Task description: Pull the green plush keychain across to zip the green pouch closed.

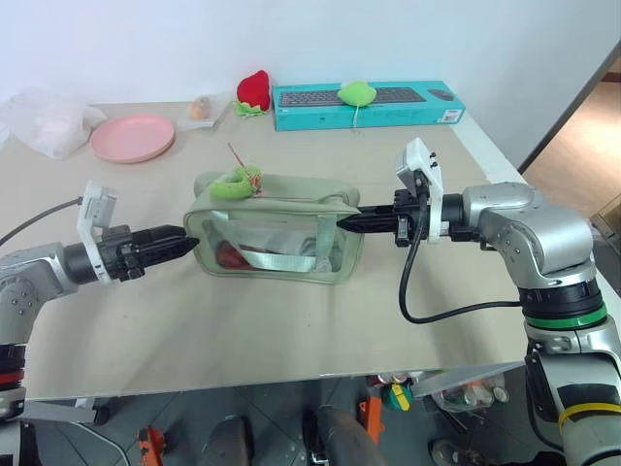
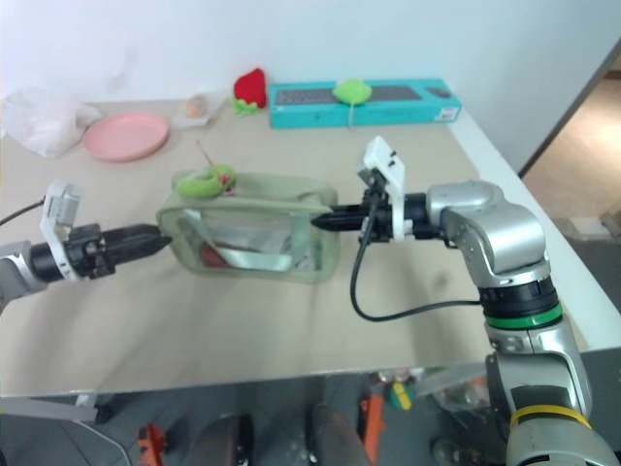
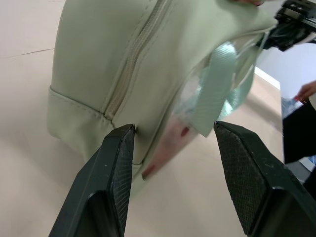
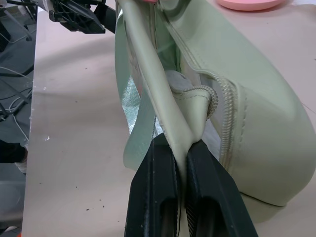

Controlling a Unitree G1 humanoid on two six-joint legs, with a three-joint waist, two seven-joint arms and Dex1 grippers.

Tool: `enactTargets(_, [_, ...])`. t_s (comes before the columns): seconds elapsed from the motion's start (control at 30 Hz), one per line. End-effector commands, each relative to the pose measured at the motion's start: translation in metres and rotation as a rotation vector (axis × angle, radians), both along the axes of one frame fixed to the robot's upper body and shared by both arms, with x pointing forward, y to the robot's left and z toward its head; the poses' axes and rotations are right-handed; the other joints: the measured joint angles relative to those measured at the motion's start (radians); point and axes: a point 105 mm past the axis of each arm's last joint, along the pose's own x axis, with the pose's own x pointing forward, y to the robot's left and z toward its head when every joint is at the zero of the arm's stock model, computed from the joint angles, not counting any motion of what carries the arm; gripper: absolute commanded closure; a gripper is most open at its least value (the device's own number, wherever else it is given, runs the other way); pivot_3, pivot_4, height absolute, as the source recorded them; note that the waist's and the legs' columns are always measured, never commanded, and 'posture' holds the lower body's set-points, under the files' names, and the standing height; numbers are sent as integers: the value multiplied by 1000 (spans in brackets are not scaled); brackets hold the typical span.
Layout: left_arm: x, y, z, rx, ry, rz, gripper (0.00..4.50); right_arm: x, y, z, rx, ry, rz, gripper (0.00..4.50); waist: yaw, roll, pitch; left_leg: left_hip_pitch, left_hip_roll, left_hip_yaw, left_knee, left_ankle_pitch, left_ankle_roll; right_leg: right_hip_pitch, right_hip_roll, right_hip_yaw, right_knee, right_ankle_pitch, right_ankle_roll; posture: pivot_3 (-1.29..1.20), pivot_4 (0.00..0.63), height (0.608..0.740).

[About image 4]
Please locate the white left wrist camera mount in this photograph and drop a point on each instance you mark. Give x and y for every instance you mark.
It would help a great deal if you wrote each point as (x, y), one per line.
(47, 5)

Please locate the pink round plate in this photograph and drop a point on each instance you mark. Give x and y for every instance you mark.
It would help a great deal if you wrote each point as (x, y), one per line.
(247, 4)

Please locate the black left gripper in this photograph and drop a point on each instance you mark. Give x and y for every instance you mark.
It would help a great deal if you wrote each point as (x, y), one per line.
(71, 11)

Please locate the grey soft object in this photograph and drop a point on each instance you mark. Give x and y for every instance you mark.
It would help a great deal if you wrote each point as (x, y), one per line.
(177, 79)

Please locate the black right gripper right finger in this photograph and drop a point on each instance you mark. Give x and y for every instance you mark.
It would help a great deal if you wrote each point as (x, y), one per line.
(212, 187)

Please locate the light green zipper pouch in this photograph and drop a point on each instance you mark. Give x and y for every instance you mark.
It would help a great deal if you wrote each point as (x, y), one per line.
(259, 98)

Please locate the small pink object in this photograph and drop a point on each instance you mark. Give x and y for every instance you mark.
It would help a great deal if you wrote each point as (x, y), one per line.
(150, 1)

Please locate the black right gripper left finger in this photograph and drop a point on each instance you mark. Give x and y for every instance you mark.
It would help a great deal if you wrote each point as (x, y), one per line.
(148, 197)

